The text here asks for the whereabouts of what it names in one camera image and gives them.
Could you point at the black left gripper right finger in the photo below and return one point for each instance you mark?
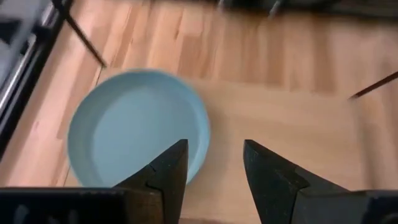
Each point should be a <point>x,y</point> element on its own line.
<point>273,193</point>

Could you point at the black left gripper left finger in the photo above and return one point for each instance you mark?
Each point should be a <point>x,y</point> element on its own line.
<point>161,189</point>

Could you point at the light blue plate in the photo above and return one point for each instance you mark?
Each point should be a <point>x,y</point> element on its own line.
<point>130,124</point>

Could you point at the black and silver table frame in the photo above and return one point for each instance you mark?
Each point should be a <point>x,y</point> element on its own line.
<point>21,64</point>

